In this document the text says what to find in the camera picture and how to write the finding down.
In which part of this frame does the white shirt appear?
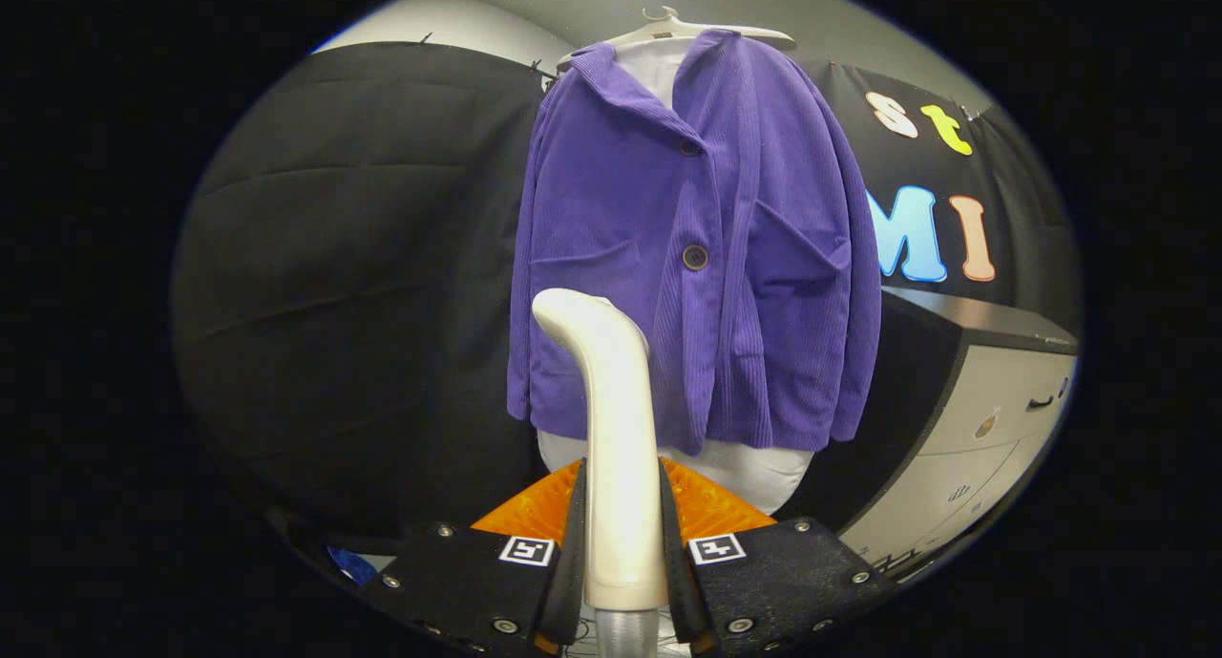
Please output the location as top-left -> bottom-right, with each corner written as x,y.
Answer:
537,35 -> 818,517

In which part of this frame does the white clothes hanger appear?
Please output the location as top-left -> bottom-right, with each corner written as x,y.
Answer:
556,6 -> 798,69

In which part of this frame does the white garment steamer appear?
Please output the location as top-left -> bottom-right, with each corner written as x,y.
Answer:
531,287 -> 672,658

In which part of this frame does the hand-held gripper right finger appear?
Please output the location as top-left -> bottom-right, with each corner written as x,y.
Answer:
657,457 -> 898,658

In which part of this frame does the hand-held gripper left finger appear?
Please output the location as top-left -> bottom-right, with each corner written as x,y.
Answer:
377,457 -> 588,658

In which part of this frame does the grey cabinet with dark top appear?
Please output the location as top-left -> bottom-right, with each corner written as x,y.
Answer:
775,286 -> 1082,580

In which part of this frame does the purple corduroy jacket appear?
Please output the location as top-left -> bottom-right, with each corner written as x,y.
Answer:
505,29 -> 883,455

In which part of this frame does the black quilted wall padding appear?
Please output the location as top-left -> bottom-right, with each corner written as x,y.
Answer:
170,41 -> 562,546

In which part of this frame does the blue object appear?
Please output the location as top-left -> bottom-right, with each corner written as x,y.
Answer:
326,544 -> 379,585

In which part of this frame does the black backdrop cloth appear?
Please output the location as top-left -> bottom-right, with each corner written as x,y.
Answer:
800,60 -> 1068,308

